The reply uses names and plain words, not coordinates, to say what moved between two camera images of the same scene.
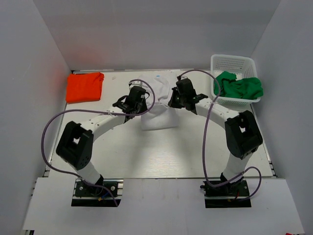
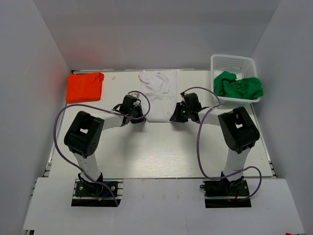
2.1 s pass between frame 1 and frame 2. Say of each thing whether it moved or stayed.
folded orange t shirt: stayed
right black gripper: moved
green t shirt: stayed
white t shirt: moved
